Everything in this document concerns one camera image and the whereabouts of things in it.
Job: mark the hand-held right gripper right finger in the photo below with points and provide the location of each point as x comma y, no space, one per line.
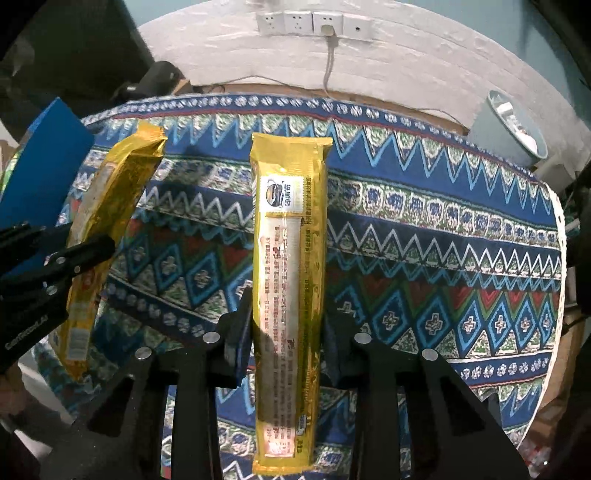
333,355

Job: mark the cardboard box with blue edge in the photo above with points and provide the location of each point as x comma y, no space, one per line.
41,161

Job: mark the white wall socket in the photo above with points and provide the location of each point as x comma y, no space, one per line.
270,22
298,23
323,21
358,27

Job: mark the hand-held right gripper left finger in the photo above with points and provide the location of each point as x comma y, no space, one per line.
238,346

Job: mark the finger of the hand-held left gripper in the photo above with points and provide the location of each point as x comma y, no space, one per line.
83,256
27,237

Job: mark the patterned blue tablecloth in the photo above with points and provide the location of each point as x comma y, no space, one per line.
415,230

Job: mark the long yellow biscuit packet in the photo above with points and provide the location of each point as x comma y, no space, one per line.
291,277
115,184

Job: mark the black rounded object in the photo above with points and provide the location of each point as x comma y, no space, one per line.
159,76

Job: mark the large black panel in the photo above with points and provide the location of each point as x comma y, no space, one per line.
69,46

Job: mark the pale blue waste bin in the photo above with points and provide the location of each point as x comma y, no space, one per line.
503,129

